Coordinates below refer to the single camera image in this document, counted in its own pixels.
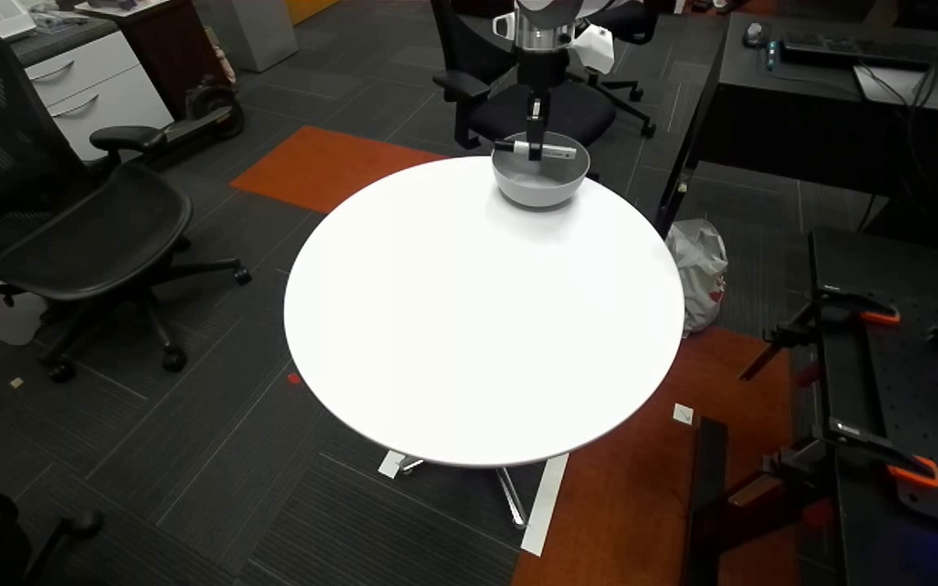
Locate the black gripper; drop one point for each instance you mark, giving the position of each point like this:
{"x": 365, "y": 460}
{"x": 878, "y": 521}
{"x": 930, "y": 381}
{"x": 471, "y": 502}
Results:
{"x": 543, "y": 74}

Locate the grey bowl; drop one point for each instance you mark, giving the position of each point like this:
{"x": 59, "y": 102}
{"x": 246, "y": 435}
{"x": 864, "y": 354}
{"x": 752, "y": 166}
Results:
{"x": 539, "y": 189}

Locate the black swivel office chair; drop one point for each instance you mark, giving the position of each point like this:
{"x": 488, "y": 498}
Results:
{"x": 587, "y": 110}

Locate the translucent plastic bag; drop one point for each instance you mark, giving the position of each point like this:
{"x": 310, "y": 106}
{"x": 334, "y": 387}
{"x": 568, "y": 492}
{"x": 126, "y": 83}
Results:
{"x": 699, "y": 272}

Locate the grey computer mouse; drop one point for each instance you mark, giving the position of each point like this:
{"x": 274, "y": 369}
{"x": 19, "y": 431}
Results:
{"x": 754, "y": 35}

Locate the dark grey desk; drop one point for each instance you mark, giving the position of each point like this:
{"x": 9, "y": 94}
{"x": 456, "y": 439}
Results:
{"x": 816, "y": 110}

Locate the grey cabinet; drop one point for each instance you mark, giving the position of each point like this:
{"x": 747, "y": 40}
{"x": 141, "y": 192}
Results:
{"x": 251, "y": 35}

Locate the white floor tag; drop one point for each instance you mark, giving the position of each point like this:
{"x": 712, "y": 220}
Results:
{"x": 687, "y": 414}

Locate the black kick scooter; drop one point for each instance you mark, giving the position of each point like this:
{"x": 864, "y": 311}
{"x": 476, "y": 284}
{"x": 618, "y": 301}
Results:
{"x": 211, "y": 110}

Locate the black keyboard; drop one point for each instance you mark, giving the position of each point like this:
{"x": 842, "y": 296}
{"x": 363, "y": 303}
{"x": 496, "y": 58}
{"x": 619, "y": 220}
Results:
{"x": 861, "y": 49}

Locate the white paper sheet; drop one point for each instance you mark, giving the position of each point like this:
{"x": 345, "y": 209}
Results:
{"x": 904, "y": 86}

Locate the white table base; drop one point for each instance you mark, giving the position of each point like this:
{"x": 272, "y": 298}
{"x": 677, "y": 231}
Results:
{"x": 545, "y": 507}

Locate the white drawer cabinet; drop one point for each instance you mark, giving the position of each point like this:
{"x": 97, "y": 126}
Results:
{"x": 99, "y": 98}

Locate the black perforated workbench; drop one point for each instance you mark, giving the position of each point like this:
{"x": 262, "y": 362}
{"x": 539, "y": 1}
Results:
{"x": 904, "y": 403}

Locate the black mesh office chair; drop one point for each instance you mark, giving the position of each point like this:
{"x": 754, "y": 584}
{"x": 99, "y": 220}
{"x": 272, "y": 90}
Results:
{"x": 91, "y": 240}

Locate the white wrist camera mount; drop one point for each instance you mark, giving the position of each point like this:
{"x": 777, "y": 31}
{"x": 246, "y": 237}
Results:
{"x": 593, "y": 49}

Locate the black upright post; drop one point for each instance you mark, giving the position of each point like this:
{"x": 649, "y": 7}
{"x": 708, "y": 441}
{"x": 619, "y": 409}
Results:
{"x": 708, "y": 498}

